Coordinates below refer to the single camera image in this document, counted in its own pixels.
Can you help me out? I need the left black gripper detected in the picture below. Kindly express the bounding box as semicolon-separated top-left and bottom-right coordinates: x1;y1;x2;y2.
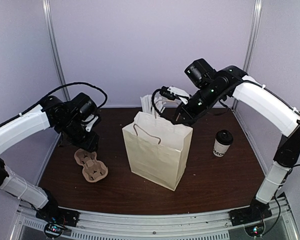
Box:
57;117;99;153

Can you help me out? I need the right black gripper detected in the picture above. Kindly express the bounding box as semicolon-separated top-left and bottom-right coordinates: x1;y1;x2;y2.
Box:
172;82;225;125

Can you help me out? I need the cardboard cup carrier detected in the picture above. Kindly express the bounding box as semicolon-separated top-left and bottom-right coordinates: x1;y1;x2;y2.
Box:
74;148;109;183

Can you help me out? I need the black plastic cup lid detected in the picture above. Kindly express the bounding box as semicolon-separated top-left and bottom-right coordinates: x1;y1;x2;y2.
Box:
215;129;234;146

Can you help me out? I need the white paper coffee cup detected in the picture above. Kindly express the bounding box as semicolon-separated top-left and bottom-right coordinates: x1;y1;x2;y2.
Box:
212;139;232;158

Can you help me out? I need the brown paper bag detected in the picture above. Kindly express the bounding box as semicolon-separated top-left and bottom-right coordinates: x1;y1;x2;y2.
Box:
122;111;193;191

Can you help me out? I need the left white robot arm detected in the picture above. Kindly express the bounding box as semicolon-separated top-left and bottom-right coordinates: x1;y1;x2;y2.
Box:
0;92;101;222

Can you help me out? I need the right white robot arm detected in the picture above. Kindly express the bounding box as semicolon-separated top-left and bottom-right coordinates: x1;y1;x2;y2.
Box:
168;58;300;221

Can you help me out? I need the white wrapped straws bundle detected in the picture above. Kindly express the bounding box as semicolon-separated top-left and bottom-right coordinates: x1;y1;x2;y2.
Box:
140;94;167;118

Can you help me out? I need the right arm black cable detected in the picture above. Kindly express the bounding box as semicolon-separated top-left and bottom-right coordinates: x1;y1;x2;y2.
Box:
151;88;231;120

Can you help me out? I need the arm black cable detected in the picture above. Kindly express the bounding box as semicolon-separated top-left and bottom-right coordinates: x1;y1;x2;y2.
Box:
151;88;231;120
39;81;109;111

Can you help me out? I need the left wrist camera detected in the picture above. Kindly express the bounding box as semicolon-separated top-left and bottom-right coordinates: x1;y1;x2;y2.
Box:
84;114;101;132

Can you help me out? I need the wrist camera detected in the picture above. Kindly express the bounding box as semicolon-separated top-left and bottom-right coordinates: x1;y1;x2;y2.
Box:
84;114;101;132
159;86;191;105

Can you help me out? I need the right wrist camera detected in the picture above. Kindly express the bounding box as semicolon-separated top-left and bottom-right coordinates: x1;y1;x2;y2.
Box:
159;86;191;105

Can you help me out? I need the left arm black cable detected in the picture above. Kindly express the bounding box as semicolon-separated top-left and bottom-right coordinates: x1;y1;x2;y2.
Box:
39;81;109;111

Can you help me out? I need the right aluminium frame post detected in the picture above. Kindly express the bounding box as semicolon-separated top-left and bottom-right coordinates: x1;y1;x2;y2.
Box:
233;0;263;112

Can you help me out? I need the aluminium frame post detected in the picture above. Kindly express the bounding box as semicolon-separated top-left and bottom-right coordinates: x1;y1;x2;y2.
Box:
42;0;66;86
233;0;263;112

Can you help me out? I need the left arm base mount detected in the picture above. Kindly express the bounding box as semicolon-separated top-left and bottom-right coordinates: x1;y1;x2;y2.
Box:
34;208;80;239

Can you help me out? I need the aluminium front rail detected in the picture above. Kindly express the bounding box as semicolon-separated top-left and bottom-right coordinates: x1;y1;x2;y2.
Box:
7;196;300;240

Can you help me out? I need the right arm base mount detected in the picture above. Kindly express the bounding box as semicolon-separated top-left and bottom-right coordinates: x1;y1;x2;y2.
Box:
229;206;272;238

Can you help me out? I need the left aluminium frame post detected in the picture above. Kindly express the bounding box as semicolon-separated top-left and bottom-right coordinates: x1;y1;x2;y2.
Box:
42;0;66;86

